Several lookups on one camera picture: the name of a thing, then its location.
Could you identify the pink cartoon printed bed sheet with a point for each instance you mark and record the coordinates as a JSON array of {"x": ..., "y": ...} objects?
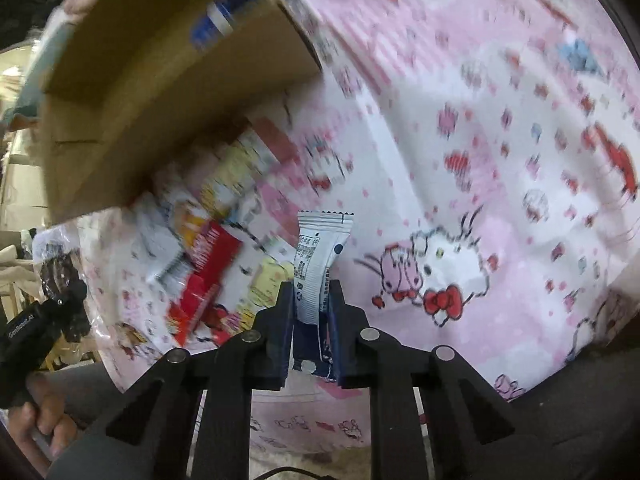
[{"x": 475, "y": 160}]

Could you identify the pink snack packet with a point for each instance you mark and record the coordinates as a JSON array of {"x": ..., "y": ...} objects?
[{"x": 272, "y": 135}]

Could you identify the dark cookies clear packet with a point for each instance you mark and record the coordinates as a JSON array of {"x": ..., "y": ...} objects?
[{"x": 62, "y": 280}]

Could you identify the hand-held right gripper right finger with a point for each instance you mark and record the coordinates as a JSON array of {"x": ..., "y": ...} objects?
[{"x": 336, "y": 342}]

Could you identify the person's left hand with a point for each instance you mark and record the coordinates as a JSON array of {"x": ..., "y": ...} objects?
[{"x": 42, "y": 415}]

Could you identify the pale yellow snack packet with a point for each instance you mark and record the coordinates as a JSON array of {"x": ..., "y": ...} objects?
[{"x": 262, "y": 285}]

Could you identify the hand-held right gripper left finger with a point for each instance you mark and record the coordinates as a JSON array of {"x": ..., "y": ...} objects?
[{"x": 282, "y": 340}]

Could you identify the blue white snack packet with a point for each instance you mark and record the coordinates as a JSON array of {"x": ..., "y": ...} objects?
[{"x": 312, "y": 265}]

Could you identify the red white snack packet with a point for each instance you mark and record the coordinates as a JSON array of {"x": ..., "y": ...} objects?
[{"x": 205, "y": 275}]

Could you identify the cardboard box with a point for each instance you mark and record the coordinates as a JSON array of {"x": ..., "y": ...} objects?
[{"x": 150, "y": 85}]

